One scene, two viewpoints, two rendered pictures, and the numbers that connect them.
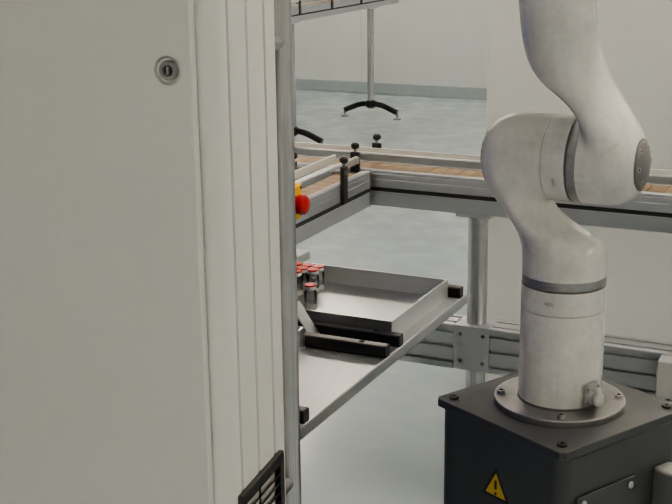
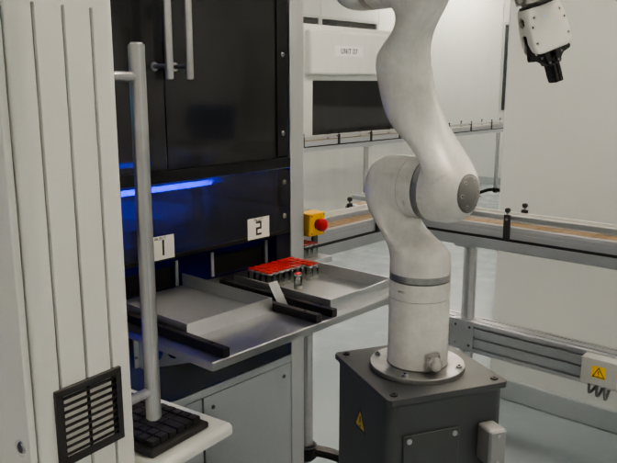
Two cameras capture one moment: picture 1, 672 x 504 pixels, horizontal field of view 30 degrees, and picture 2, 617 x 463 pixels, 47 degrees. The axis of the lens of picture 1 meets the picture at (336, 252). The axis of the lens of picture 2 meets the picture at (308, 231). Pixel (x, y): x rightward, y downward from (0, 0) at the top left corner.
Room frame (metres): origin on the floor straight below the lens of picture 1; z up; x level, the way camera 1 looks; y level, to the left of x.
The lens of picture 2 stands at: (0.35, -0.49, 1.42)
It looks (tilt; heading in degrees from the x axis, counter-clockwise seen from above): 12 degrees down; 16
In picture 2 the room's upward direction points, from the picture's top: straight up
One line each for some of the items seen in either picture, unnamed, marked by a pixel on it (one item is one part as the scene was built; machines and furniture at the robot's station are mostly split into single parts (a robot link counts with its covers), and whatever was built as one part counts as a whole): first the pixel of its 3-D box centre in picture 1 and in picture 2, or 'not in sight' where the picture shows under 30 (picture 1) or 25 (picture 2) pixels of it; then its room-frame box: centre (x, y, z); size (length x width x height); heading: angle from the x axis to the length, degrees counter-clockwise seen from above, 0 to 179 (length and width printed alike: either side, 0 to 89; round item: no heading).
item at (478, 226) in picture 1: (475, 355); (466, 340); (3.01, -0.35, 0.46); 0.09 x 0.09 x 0.77; 64
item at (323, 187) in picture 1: (284, 202); (333, 226); (2.77, 0.12, 0.92); 0.69 x 0.16 x 0.16; 154
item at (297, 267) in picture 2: (288, 287); (289, 274); (2.16, 0.09, 0.90); 0.18 x 0.02 x 0.05; 154
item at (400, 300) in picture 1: (331, 297); (313, 283); (2.12, 0.01, 0.90); 0.34 x 0.26 x 0.04; 64
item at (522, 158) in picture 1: (544, 197); (409, 216); (1.73, -0.30, 1.16); 0.19 x 0.12 x 0.24; 60
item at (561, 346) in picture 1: (561, 342); (418, 322); (1.72, -0.32, 0.95); 0.19 x 0.19 x 0.18
